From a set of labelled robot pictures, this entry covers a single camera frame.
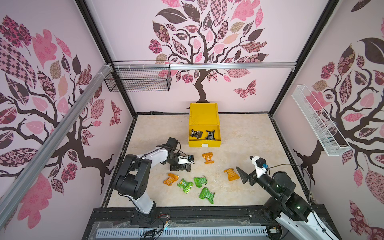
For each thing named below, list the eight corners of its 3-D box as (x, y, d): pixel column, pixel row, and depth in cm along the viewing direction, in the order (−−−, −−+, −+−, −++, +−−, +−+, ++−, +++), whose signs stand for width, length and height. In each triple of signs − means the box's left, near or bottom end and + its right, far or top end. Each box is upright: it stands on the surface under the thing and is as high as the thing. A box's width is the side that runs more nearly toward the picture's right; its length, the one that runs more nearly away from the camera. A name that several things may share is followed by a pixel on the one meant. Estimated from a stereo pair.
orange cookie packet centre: (202, 163, 95) (202, 162, 93) (202, 153, 99) (202, 152, 98) (214, 163, 95) (214, 162, 93) (213, 153, 99) (213, 152, 98)
